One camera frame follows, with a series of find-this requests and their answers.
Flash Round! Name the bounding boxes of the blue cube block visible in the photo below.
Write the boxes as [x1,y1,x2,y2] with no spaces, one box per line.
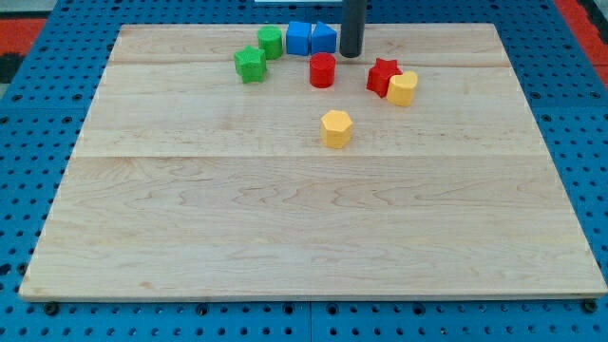
[286,21,312,56]

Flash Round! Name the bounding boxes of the yellow heart block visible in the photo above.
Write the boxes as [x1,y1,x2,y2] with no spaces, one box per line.
[386,71,418,106]

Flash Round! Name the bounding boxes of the wooden board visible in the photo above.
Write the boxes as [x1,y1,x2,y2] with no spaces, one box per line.
[19,24,607,302]

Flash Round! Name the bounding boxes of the red star block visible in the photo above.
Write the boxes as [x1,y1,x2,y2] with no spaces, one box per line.
[366,58,402,98]

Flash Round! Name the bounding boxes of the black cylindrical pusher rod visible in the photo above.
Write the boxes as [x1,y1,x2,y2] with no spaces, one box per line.
[339,0,367,58]

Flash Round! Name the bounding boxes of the blue triangle block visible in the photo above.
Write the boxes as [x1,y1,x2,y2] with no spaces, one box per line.
[311,22,337,54]

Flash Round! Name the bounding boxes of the yellow hexagon block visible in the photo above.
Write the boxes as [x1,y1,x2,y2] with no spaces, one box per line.
[320,110,352,149]

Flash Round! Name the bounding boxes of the red cylinder block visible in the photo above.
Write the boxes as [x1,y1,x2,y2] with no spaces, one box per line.
[309,52,336,88]

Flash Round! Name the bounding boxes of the green cylinder block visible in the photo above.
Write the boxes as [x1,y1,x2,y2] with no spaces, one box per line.
[256,25,283,60]

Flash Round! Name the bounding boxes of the green star block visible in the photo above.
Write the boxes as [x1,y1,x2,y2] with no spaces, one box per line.
[234,46,267,84]

